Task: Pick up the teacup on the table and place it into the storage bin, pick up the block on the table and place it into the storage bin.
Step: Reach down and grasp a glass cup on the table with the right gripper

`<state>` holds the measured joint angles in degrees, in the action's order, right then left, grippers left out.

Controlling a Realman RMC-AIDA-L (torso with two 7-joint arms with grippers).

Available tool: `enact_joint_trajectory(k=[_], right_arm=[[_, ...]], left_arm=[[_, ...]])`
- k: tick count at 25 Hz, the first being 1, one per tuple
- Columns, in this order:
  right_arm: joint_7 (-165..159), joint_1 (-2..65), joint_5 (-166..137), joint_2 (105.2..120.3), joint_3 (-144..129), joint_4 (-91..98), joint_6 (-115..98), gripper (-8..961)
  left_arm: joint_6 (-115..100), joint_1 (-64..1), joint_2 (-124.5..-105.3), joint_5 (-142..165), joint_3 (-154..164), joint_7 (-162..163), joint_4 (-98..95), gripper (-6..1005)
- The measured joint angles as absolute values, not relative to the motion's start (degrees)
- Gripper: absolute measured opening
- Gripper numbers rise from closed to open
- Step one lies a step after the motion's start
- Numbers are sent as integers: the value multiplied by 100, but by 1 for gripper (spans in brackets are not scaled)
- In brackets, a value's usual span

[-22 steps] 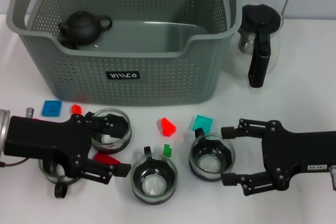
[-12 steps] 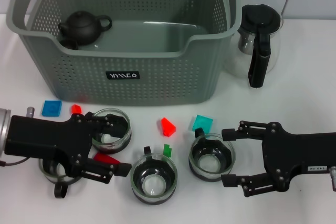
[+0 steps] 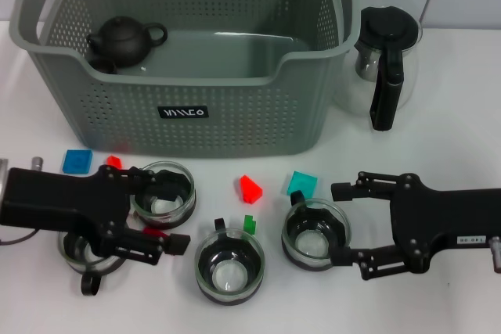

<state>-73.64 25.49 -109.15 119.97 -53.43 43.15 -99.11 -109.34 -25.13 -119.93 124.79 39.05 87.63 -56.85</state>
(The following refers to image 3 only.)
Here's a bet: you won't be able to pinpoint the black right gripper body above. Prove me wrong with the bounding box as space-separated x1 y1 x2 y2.
389 173 501 273

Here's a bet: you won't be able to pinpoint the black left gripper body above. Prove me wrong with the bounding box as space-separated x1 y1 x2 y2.
2 165 132 257

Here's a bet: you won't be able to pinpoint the glass teacup black holder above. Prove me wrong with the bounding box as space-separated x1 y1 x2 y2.
281 189 352 271
57 228 130 296
194 217 266 306
128 160 196 230

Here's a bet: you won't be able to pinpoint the grey perforated plastic storage bin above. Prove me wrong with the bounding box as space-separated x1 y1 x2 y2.
8 0 361 159

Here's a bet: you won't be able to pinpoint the dark red curved toy brick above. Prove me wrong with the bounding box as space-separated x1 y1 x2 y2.
141 225 169 238

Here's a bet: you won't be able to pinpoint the blue square toy brick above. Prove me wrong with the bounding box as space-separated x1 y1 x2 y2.
61 149 94 175

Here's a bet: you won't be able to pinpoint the teal square toy brick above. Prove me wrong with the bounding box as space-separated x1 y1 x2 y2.
281 171 319 198

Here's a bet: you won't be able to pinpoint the green toy brick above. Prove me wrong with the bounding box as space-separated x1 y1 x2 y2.
242 214 259 235

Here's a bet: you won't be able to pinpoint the orange-red sloped toy brick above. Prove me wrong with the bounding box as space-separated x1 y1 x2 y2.
238 174 264 205

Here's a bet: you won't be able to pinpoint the black clay teapot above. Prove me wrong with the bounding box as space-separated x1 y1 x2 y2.
85 16 168 69

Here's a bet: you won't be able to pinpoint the right gripper cable silver plugs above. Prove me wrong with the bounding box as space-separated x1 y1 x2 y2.
491 236 501 272

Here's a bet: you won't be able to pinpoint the glass coffee pot black handle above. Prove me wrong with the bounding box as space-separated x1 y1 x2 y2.
332 5 424 132

